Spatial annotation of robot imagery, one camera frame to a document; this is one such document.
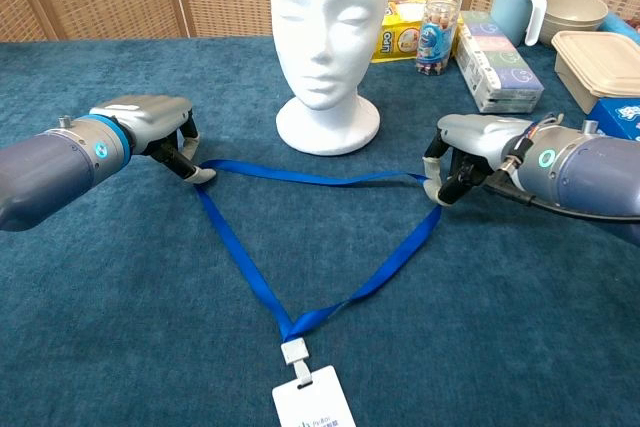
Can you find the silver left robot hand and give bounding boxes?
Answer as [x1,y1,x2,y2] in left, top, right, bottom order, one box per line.
[88,94,217,184]

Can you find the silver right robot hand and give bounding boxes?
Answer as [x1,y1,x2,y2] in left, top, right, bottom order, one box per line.
[422,113,539,208]

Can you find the blue lanyard with badge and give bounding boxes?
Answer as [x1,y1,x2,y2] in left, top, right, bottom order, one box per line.
[193,159,444,427]

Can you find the pastel tissue multipack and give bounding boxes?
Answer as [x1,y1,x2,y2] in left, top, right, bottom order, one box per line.
[453,10,545,115]

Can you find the clear snack jar blue label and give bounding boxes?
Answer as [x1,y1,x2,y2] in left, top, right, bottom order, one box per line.
[414,0,461,77]

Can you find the yellow Lipo biscuit package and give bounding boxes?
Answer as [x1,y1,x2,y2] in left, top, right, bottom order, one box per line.
[370,0,464,64]

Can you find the blue Oreo cookie box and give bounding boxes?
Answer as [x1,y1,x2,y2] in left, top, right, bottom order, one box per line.
[580,96,640,142]

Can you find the beige lidded lunch box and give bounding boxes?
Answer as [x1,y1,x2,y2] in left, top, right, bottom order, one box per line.
[551,30,640,116]

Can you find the beige bowl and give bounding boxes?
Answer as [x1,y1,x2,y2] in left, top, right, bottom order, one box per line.
[542,0,610,51]

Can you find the teal tablecloth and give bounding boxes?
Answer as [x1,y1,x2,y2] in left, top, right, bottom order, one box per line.
[0,35,640,427]

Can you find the cyan blue tube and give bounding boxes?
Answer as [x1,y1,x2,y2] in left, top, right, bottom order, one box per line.
[599,11,640,46]

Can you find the white foam mannequin head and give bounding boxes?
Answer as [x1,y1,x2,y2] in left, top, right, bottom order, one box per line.
[268,0,392,156]

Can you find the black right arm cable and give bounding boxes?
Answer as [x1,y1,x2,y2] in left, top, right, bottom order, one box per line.
[487,156,640,223]

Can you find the light blue mug white handle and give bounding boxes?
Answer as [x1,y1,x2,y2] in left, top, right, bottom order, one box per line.
[489,0,547,47]

